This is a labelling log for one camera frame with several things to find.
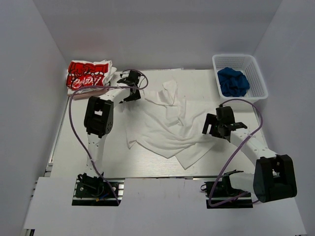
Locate white t shirt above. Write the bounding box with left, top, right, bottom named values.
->
left=123, top=80, right=220, bottom=169

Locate red printed shirt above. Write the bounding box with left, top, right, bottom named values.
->
left=65, top=60, right=114, bottom=90

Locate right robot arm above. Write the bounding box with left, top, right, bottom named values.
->
left=202, top=106, right=297, bottom=203

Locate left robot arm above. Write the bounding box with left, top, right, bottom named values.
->
left=78, top=70, right=144, bottom=196

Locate pink folded shirt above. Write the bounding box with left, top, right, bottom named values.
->
left=73, top=88, right=109, bottom=100

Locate blue crumpled shirt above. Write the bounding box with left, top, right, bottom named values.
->
left=217, top=67, right=250, bottom=97

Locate white plastic basket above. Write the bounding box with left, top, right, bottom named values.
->
left=212, top=54, right=268, bottom=103

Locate white folded shirt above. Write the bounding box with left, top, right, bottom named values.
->
left=66, top=60, right=118, bottom=96

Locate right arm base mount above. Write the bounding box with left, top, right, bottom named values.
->
left=200, top=170, right=253, bottom=209

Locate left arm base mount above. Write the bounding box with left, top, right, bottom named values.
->
left=72, top=174, right=124, bottom=207

